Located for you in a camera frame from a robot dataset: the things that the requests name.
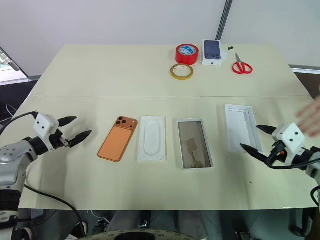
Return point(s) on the red tape roll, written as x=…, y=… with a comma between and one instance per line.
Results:
x=186, y=57

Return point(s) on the orange phone box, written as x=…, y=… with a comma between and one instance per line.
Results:
x=240, y=130

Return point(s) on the small black object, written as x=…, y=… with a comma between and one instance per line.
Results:
x=230, y=48

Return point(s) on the person's bare hand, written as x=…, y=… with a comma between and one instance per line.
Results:
x=312, y=117

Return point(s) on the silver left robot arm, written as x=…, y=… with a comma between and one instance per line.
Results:
x=10, y=155

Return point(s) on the white moulded insert tray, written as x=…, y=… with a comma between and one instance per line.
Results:
x=152, y=138

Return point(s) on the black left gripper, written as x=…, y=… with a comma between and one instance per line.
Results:
x=57, y=140

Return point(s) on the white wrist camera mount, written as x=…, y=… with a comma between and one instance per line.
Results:
x=291, y=138
x=44, y=126

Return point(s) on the yellow tape roll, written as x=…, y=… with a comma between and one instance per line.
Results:
x=175, y=75

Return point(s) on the grey metal post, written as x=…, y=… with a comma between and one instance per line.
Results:
x=223, y=17

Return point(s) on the white box with dark phone print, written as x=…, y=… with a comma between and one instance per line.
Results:
x=212, y=51

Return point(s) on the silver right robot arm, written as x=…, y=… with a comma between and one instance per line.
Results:
x=311, y=156

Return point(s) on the white box bottom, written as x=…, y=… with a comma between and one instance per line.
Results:
x=195, y=145

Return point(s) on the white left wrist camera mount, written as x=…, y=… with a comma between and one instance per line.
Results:
x=44, y=126

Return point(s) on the orange smartphone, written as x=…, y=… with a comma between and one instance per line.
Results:
x=116, y=142

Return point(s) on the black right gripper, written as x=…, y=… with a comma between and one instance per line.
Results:
x=276, y=152

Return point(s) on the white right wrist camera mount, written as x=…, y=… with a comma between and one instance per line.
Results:
x=291, y=138

